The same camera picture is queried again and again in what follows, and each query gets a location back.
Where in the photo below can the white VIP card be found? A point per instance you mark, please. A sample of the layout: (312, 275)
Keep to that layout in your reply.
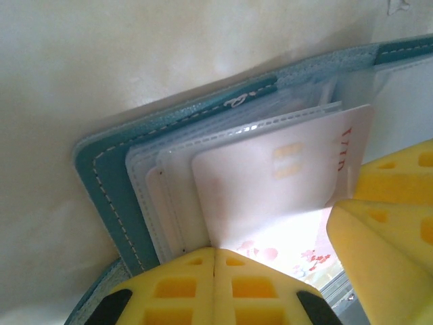
(270, 189)

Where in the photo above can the white floral print card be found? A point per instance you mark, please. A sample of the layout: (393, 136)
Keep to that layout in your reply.
(280, 257)

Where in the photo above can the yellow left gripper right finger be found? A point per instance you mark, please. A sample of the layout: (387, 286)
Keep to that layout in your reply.
(257, 298)

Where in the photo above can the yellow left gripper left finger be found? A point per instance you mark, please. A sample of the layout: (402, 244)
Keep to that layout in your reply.
(176, 294)

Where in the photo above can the pale pink card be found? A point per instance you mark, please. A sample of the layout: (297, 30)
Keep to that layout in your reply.
(159, 210)

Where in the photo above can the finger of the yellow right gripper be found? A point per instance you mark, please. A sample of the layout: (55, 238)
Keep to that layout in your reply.
(389, 264)
(402, 179)

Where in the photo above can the teal leather card holder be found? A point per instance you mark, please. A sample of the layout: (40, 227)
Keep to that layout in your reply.
(108, 176)

